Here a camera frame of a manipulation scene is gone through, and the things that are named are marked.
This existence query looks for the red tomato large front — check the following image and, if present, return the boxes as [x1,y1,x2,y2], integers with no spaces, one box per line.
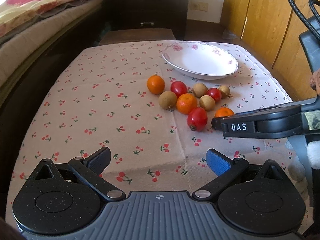
[187,107,208,132]

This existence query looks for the red tomato small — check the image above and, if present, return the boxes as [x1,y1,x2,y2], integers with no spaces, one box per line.
[207,88,222,102]

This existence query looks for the orange mandarin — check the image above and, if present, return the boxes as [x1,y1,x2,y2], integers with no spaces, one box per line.
[147,75,165,95]
[176,93,197,115]
[214,107,234,118]

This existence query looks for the cherry print tablecloth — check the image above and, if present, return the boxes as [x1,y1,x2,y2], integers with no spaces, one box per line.
[5,40,309,230]

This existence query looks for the white floral plate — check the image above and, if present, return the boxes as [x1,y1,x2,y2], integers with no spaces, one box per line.
[162,41,239,80]

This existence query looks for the dark wooden nightstand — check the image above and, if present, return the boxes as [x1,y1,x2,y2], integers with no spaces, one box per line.
[106,0,189,40]

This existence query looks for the floral red yellow blanket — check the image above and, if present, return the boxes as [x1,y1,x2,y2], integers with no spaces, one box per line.
[1,0,73,37]

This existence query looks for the black braided cable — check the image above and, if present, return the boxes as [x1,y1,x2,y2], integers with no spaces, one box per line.
[285,0,320,33]

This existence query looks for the wall power outlet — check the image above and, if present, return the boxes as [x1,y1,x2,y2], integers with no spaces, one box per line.
[190,2,209,12]

